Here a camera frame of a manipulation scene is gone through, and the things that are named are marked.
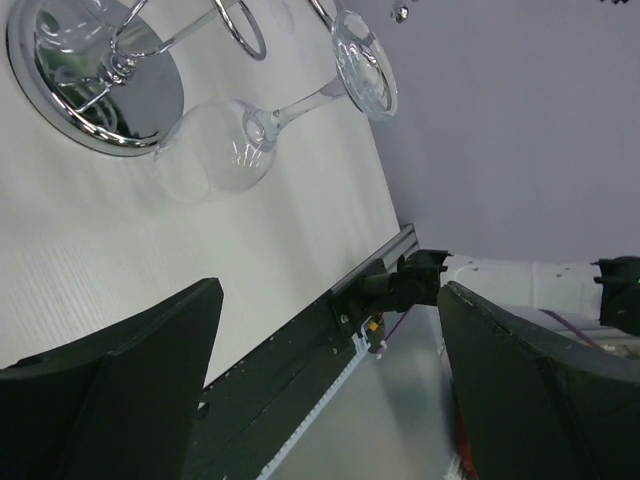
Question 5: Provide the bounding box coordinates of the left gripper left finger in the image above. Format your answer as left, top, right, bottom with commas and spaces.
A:
1, 278, 224, 479

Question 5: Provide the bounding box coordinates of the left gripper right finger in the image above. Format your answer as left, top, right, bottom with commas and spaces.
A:
438, 282, 639, 479

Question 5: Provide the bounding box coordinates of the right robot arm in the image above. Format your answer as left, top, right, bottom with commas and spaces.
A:
356, 249, 639, 336

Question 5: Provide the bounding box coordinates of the round wine glass front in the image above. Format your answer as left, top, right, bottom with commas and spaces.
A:
152, 9, 400, 206

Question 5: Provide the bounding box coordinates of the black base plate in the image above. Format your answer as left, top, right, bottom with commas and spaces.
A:
182, 300, 385, 479

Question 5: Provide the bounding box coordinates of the white toothed cable duct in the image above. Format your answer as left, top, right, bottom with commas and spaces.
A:
256, 327, 371, 480

